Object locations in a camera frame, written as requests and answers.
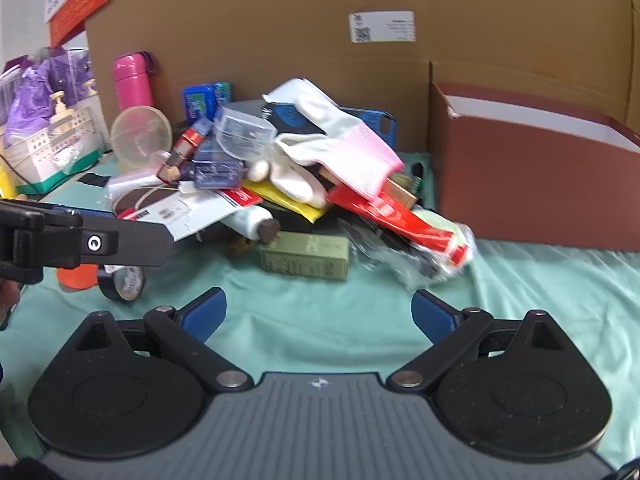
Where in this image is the red-brown cardboard box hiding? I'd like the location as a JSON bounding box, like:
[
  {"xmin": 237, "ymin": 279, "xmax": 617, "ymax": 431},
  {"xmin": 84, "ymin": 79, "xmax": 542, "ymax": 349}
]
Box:
[{"xmin": 430, "ymin": 81, "xmax": 640, "ymax": 253}]

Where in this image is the clear plastic box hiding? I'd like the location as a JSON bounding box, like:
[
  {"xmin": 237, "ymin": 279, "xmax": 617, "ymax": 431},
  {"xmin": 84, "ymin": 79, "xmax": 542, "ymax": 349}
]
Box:
[{"xmin": 214, "ymin": 105, "xmax": 277, "ymax": 161}]

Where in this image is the person's left hand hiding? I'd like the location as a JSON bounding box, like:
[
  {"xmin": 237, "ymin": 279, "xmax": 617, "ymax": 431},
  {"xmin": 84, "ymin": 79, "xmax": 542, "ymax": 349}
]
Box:
[{"xmin": 0, "ymin": 280, "xmax": 22, "ymax": 332}]

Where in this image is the clear plastic wrap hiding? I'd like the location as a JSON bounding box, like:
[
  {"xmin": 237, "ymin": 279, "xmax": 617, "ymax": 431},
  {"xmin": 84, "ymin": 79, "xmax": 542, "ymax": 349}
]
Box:
[{"xmin": 340, "ymin": 220, "xmax": 476, "ymax": 288}]

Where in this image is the yellow packet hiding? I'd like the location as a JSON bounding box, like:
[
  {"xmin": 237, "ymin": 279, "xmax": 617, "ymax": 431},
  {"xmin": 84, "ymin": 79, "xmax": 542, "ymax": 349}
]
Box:
[{"xmin": 242, "ymin": 180, "xmax": 328, "ymax": 223}]

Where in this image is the white perforated basket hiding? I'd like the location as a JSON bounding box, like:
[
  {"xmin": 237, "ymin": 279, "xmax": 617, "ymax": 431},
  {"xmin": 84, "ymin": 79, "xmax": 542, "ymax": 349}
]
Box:
[{"xmin": 2, "ymin": 95, "xmax": 108, "ymax": 183}]

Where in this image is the white tube brown cap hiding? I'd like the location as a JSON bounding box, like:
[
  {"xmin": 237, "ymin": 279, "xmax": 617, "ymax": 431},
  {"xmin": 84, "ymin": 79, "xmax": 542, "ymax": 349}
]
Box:
[{"xmin": 220, "ymin": 207, "xmax": 281, "ymax": 246}]

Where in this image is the white shipping label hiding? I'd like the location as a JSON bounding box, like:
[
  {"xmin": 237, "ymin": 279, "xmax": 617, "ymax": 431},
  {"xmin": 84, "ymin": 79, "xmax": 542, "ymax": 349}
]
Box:
[{"xmin": 348, "ymin": 11, "xmax": 417, "ymax": 44}]

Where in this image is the blue phone case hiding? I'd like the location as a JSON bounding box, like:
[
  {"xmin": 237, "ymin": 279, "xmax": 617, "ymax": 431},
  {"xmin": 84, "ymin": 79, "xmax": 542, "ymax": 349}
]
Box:
[{"xmin": 340, "ymin": 106, "xmax": 399, "ymax": 153}]

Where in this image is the purple plastic bag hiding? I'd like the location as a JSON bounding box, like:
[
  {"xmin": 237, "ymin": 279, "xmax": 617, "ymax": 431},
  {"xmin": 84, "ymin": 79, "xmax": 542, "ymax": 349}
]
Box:
[{"xmin": 5, "ymin": 47, "xmax": 93, "ymax": 138}]

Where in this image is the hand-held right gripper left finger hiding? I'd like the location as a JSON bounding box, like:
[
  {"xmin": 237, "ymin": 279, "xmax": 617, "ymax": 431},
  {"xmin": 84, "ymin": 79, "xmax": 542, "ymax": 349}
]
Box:
[{"xmin": 74, "ymin": 287, "xmax": 255, "ymax": 393}]

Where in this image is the brown striped glasses case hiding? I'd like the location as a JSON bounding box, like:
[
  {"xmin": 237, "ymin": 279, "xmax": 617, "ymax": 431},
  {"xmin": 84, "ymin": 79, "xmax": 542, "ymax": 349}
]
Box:
[{"xmin": 112, "ymin": 185, "xmax": 201, "ymax": 221}]

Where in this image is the black cable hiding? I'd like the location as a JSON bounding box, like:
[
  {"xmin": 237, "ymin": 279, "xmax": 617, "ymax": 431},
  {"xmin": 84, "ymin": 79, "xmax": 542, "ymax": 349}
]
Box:
[{"xmin": 0, "ymin": 155, "xmax": 31, "ymax": 196}]

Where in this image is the white plastic bag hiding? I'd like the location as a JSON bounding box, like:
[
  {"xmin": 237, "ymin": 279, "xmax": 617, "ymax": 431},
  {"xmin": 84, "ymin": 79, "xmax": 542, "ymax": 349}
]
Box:
[{"xmin": 106, "ymin": 169, "xmax": 166, "ymax": 201}]

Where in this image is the cream pump bottle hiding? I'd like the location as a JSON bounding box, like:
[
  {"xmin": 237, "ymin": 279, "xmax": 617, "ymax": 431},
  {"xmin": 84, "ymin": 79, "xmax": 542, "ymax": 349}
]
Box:
[{"xmin": 49, "ymin": 91, "xmax": 76, "ymax": 133}]

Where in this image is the olive green box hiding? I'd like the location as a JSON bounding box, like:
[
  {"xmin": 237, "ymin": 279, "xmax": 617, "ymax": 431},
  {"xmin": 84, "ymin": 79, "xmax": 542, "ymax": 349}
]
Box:
[{"xmin": 259, "ymin": 232, "xmax": 351, "ymax": 282}]

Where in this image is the orange plastic object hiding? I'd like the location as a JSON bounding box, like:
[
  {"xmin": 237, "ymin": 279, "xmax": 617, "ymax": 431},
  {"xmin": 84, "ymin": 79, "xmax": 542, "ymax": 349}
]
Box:
[{"xmin": 56, "ymin": 265, "xmax": 99, "ymax": 291}]

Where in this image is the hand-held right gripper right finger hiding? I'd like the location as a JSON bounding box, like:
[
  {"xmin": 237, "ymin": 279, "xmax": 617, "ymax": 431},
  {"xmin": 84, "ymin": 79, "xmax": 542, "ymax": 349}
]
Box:
[{"xmin": 386, "ymin": 289, "xmax": 566, "ymax": 393}]

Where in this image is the blue card box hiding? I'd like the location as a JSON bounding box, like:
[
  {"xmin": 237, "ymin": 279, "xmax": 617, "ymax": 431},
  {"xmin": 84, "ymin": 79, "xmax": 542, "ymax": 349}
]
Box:
[{"xmin": 192, "ymin": 137, "xmax": 246, "ymax": 190}]

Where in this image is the red packet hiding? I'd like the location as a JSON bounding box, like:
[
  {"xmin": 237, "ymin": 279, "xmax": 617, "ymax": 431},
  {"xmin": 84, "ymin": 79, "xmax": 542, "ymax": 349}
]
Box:
[{"xmin": 327, "ymin": 182, "xmax": 476, "ymax": 266}]

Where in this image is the pink bottle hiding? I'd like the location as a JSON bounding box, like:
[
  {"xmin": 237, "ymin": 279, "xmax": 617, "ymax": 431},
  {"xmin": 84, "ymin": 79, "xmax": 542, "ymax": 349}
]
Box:
[{"xmin": 112, "ymin": 52, "xmax": 156, "ymax": 111}]

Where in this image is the black round case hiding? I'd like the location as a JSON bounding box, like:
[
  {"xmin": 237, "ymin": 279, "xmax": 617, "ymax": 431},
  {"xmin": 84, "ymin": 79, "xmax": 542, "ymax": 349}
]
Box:
[{"xmin": 262, "ymin": 200, "xmax": 321, "ymax": 233}]

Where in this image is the clear round plastic container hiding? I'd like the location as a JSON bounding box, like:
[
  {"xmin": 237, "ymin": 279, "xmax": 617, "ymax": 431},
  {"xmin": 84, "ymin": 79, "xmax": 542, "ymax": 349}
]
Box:
[{"xmin": 110, "ymin": 106, "xmax": 173, "ymax": 172}]

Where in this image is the small golden brown box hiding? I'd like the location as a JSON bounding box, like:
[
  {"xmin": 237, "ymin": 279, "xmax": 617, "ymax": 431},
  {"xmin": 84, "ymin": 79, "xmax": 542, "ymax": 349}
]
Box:
[{"xmin": 385, "ymin": 172, "xmax": 418, "ymax": 208}]

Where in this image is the large cardboard box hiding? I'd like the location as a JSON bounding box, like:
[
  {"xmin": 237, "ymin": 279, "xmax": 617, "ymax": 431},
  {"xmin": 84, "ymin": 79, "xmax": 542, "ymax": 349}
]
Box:
[{"xmin": 85, "ymin": 0, "xmax": 640, "ymax": 161}]

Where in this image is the blue gum box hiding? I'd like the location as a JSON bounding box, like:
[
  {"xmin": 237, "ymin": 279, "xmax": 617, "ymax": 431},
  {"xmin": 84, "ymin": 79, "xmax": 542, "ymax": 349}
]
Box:
[{"xmin": 182, "ymin": 81, "xmax": 233, "ymax": 122}]

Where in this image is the red wall calendar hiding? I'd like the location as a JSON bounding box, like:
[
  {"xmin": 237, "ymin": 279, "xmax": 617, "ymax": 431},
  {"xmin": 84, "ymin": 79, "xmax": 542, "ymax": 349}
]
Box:
[{"xmin": 44, "ymin": 0, "xmax": 111, "ymax": 46}]

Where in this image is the green tablecloth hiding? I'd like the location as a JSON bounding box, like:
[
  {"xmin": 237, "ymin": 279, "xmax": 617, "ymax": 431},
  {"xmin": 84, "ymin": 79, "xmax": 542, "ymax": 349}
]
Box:
[{"xmin": 0, "ymin": 152, "xmax": 640, "ymax": 466}]

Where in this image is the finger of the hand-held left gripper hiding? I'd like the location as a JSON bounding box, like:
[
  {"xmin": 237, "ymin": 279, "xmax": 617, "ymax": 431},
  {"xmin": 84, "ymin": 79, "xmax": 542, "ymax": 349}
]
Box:
[
  {"xmin": 49, "ymin": 203, "xmax": 118, "ymax": 221},
  {"xmin": 79, "ymin": 220, "xmax": 174, "ymax": 268}
]

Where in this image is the black tape roll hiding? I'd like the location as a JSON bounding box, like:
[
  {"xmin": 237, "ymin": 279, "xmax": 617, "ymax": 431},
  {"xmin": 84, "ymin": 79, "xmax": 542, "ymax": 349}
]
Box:
[{"xmin": 97, "ymin": 265, "xmax": 146, "ymax": 303}]

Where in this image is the white glove pink cuff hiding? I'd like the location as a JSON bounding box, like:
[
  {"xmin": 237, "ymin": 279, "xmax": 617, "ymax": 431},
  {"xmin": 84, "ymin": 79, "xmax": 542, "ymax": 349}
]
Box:
[{"xmin": 262, "ymin": 78, "xmax": 405, "ymax": 208}]

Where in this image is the white card packaging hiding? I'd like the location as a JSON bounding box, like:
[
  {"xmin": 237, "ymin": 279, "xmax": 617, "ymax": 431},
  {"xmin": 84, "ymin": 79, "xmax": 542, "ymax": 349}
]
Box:
[{"xmin": 120, "ymin": 187, "xmax": 263, "ymax": 243}]

